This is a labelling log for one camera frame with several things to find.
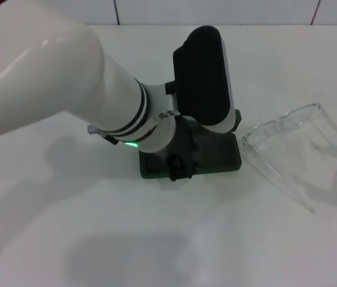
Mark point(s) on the clear plastic glasses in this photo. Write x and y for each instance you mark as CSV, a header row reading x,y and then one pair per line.
x,y
279,124

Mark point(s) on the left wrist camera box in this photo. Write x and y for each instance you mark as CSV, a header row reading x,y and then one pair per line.
x,y
201,74

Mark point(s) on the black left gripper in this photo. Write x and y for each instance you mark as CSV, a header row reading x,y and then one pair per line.
x,y
186,137

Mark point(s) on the green glasses case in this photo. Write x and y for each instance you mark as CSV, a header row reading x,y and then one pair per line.
x,y
219,155

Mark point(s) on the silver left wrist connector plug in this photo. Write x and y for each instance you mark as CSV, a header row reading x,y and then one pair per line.
x,y
93,130

